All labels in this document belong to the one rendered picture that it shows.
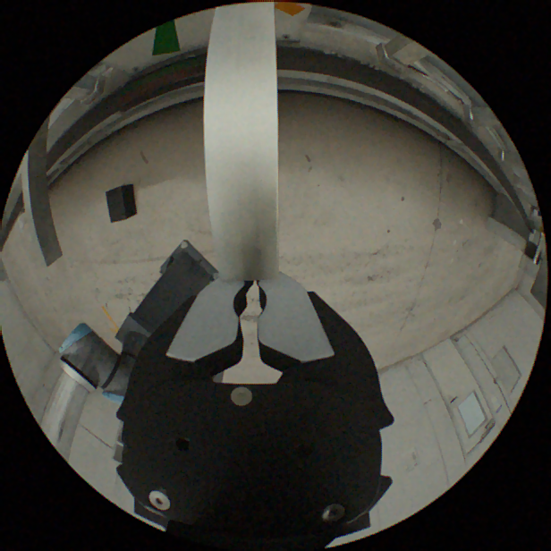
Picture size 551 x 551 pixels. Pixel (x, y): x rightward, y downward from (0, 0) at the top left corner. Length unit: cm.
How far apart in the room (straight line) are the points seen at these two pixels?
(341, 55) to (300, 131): 70
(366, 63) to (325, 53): 7
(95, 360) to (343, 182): 127
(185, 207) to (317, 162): 74
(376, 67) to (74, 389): 92
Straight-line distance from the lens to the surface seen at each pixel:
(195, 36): 32
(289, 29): 31
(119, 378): 65
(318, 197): 98
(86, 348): 62
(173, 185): 106
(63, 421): 63
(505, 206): 274
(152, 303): 75
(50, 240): 26
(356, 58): 35
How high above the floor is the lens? 93
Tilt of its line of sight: 58 degrees down
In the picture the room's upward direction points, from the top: 175 degrees clockwise
